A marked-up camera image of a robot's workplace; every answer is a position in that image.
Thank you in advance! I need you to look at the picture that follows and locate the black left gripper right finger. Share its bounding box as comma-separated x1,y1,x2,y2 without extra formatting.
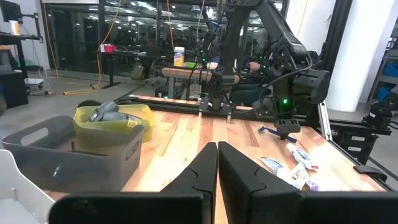
218,141,398,224

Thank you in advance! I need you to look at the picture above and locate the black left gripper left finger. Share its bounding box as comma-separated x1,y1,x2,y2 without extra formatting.
48,142,218,224

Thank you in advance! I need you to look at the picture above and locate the blue disposable razor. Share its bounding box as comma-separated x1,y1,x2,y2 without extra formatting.
257,124,298,144

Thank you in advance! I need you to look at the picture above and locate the white toothpaste tube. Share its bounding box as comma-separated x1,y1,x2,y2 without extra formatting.
258,156,299,187
290,161,320,192
285,142,320,171

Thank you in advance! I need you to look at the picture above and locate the grey deodorant bottle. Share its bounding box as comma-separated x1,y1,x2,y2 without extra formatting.
88,101,121,123
101,111,142,123

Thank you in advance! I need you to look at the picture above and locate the silver aluminium bar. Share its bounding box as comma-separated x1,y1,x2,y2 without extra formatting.
317,101,333,141

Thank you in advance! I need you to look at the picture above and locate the person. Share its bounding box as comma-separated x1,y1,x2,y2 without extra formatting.
231,27,280,106

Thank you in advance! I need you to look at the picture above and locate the black labelled control box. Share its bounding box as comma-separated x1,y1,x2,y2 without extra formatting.
337,129,379,166

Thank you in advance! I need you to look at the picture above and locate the yellow plastic bin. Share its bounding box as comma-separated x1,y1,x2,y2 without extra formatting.
73,103,155,144

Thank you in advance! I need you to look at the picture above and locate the blue storage bin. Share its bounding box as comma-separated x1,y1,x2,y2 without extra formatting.
383,63,398,78
377,86,393,101

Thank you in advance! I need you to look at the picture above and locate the grey shelf rack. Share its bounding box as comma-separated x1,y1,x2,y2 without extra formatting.
377,37,398,105

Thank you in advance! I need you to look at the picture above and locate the grey plastic bin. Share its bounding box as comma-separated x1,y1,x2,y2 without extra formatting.
1,115,145,194

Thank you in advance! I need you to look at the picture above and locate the wooden workbench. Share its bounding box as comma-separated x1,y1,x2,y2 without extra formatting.
161,66,241,100

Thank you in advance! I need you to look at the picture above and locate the yellow wipes canister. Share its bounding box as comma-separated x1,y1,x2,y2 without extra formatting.
173,46,186,67

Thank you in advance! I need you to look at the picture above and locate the long black table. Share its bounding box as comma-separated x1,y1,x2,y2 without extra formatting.
98,51,175,90

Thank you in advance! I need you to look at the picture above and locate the white plastic bin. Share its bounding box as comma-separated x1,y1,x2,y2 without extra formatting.
0,149,56,224

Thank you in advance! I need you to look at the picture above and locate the red box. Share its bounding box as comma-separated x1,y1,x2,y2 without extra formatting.
99,44,118,54

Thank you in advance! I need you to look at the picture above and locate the black cabinet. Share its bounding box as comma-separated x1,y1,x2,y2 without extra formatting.
0,72,29,109

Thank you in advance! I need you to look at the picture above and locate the black standing desk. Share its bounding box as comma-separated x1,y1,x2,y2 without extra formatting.
0,33,44,80

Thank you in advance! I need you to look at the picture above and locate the black computer monitor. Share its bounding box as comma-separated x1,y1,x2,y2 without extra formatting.
0,0,23,23

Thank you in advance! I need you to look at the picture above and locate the black edge bracket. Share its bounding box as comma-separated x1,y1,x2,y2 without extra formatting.
353,164,388,183

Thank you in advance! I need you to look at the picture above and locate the yellow extension cable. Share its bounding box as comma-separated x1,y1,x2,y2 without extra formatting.
43,0,123,96

